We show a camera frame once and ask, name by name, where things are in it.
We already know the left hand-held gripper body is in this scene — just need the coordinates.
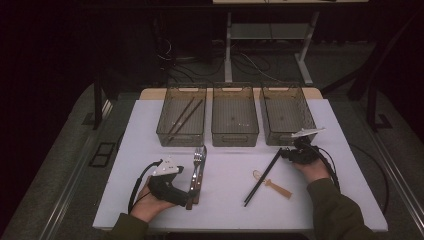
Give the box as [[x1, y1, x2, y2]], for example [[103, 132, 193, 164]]
[[148, 156, 185, 201]]

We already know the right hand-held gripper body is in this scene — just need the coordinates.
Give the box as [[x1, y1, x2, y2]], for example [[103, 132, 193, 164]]
[[288, 127, 326, 165]]

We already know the wooden-handled steel fork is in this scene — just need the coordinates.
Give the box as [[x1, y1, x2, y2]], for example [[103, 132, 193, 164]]
[[185, 146, 203, 211]]

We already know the metal fork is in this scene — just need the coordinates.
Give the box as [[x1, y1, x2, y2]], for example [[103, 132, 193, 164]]
[[193, 145, 208, 205]]

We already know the black chopstick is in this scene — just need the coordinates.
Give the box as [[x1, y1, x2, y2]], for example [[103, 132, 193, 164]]
[[245, 148, 284, 205], [243, 148, 283, 208]]

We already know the smoky transparent plastic bin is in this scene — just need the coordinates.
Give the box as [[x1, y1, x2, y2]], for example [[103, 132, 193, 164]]
[[155, 85, 208, 148], [211, 82, 260, 148], [259, 83, 317, 147]]

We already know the translucent amber plastic spoon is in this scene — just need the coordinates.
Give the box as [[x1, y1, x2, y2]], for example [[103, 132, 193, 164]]
[[252, 169, 294, 200]]

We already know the person's right hand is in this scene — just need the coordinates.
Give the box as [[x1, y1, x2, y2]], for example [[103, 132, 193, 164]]
[[293, 158, 331, 184]]

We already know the person's left hand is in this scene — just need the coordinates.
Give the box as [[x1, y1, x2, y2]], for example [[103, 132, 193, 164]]
[[130, 184, 178, 223]]

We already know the white tablecloth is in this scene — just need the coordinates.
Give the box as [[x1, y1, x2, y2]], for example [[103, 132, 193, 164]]
[[92, 98, 389, 233]]

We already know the light wooden table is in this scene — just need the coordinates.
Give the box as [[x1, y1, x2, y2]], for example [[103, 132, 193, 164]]
[[139, 87, 324, 101]]

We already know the black metal stand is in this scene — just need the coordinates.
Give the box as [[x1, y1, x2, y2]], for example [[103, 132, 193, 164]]
[[93, 74, 105, 131], [366, 76, 394, 133]]

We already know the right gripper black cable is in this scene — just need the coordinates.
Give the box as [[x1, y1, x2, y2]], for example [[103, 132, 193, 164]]
[[309, 144, 342, 194]]

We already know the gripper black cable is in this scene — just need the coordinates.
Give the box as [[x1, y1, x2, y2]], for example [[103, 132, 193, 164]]
[[127, 159, 164, 214], [309, 144, 342, 194]]

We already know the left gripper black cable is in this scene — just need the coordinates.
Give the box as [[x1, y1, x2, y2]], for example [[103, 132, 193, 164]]
[[127, 159, 164, 214]]

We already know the black floor frame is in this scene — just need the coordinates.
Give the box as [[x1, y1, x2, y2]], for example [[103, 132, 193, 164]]
[[88, 142, 117, 168]]

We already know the long black floor cable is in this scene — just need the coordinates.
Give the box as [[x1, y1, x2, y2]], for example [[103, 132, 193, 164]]
[[348, 143, 390, 215]]

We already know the aluminium floor rail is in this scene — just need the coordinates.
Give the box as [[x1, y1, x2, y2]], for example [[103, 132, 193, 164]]
[[366, 129, 424, 228], [39, 99, 114, 240]]

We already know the bundle of floor cables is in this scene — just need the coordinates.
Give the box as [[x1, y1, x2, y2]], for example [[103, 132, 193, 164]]
[[156, 36, 281, 84]]

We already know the white metal desk frame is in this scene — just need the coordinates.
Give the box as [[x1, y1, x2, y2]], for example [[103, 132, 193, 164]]
[[213, 0, 369, 86]]

